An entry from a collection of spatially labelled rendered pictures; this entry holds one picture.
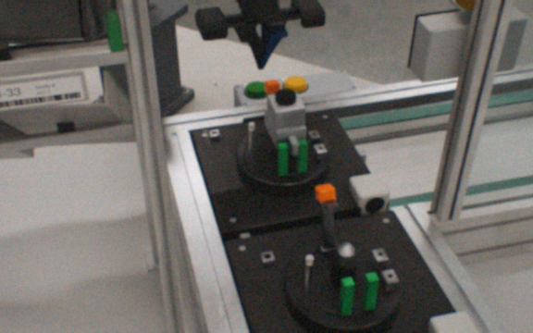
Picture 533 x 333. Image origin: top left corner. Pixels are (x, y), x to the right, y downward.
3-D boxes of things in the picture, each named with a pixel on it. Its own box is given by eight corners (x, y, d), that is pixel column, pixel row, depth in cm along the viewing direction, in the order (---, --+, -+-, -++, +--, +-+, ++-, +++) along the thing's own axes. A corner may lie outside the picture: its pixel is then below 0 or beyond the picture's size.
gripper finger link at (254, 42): (265, 37, 101) (254, 18, 105) (241, 41, 100) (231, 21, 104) (265, 78, 105) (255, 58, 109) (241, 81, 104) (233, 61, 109)
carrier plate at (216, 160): (190, 140, 110) (189, 129, 109) (331, 118, 115) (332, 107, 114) (222, 243, 92) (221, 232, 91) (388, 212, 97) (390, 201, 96)
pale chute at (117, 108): (49, 146, 103) (48, 117, 103) (140, 141, 104) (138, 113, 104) (-18, 111, 75) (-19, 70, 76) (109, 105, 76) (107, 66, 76)
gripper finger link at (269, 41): (289, 34, 101) (278, 16, 106) (266, 37, 101) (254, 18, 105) (288, 75, 106) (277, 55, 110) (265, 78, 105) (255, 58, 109)
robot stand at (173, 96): (137, 77, 142) (124, -16, 130) (196, 96, 137) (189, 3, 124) (90, 111, 132) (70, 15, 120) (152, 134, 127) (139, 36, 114)
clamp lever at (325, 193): (318, 241, 86) (314, 185, 84) (333, 239, 87) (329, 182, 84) (328, 253, 83) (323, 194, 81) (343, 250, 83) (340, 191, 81)
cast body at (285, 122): (264, 124, 101) (264, 83, 97) (292, 119, 102) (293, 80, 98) (279, 158, 95) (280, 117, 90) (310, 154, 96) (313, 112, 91)
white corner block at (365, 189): (346, 197, 100) (348, 176, 97) (376, 191, 101) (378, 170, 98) (358, 218, 96) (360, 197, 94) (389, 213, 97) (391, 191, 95)
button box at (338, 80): (233, 112, 125) (232, 83, 121) (341, 96, 130) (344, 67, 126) (242, 134, 120) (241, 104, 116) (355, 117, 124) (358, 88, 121)
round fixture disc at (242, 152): (227, 143, 106) (227, 133, 105) (313, 129, 109) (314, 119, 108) (249, 202, 96) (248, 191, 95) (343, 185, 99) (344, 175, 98)
